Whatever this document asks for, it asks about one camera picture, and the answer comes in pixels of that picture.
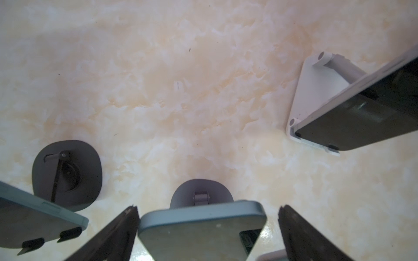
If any far right black phone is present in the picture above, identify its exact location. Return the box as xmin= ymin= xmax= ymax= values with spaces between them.
xmin=295 ymin=46 xmax=418 ymax=152

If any black phone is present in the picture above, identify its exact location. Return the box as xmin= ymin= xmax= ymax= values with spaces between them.
xmin=295 ymin=46 xmax=418 ymax=152
xmin=138 ymin=201 xmax=267 ymax=261
xmin=1 ymin=182 xmax=89 ymax=255

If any white triangular phone stand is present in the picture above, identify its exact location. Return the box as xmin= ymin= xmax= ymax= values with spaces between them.
xmin=286 ymin=52 xmax=366 ymax=157

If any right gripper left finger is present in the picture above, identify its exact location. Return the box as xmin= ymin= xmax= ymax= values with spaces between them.
xmin=67 ymin=206 xmax=140 ymax=261

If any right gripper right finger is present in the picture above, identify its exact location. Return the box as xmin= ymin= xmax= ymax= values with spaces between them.
xmin=278 ymin=205 xmax=351 ymax=261

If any centre back grey stand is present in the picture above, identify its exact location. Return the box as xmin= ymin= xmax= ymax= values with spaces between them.
xmin=169 ymin=179 xmax=234 ymax=209

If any far left grey stand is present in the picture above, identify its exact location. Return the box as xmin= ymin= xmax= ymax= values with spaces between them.
xmin=32 ymin=140 xmax=102 ymax=212

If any grey stand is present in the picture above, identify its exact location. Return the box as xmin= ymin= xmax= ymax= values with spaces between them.
xmin=32 ymin=140 xmax=102 ymax=212
xmin=169 ymin=179 xmax=234 ymax=209

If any centre back black phone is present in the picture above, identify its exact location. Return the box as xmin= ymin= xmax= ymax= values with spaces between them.
xmin=138 ymin=201 xmax=267 ymax=261

